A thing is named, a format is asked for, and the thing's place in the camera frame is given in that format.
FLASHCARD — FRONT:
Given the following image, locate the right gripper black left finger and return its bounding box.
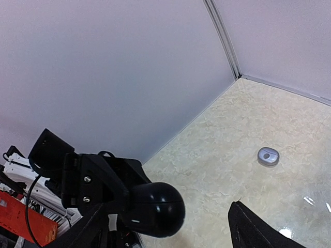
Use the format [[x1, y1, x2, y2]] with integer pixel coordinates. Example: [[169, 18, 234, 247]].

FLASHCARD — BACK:
[[49, 203, 119, 248]]

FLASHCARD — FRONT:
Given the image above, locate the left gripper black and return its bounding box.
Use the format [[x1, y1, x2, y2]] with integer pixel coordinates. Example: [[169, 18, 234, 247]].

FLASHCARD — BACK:
[[28, 129, 151, 215]]

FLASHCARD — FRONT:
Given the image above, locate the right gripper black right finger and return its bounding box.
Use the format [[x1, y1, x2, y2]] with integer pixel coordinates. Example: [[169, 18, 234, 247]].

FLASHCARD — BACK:
[[228, 201, 304, 248]]

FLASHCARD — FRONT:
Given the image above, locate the purple earbud charging case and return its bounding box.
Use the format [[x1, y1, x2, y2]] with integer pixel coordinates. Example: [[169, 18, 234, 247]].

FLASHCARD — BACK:
[[257, 147, 280, 167]]

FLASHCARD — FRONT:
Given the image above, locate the black oval charging case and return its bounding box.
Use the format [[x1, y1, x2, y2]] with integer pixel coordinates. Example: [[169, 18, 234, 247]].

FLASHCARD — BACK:
[[118, 182, 186, 238]]

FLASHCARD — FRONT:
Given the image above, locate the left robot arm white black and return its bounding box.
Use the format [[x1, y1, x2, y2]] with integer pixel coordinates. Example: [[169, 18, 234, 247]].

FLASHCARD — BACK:
[[1, 130, 154, 234]]

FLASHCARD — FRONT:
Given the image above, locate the orange red box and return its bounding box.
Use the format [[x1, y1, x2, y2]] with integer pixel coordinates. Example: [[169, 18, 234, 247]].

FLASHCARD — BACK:
[[0, 192, 58, 246]]

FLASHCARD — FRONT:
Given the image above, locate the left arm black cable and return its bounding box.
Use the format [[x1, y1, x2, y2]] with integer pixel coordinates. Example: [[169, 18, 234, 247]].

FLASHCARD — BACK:
[[25, 152, 70, 246]]

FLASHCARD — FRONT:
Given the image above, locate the left aluminium corner post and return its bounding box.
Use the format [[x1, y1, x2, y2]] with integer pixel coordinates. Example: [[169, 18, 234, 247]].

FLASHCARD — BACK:
[[203, 0, 243, 80]]

